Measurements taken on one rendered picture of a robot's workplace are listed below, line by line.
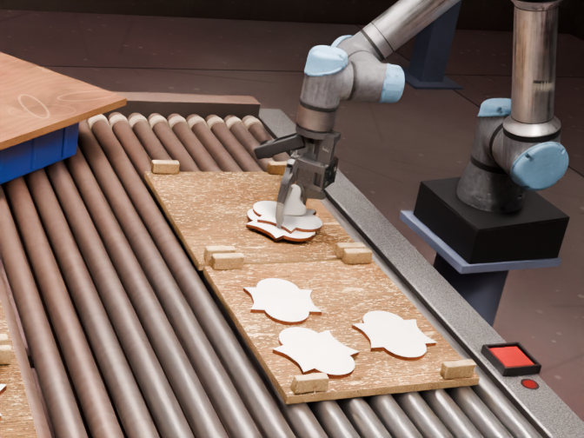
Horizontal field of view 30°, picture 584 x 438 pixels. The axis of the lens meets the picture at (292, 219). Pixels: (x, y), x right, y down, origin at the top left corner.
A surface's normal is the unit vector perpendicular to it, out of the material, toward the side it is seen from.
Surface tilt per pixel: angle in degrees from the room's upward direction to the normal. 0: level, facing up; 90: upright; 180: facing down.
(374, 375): 0
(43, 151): 90
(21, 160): 90
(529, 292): 0
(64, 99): 0
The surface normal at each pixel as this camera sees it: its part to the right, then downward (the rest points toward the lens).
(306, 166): -0.41, 0.32
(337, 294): 0.17, -0.89
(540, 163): 0.25, 0.57
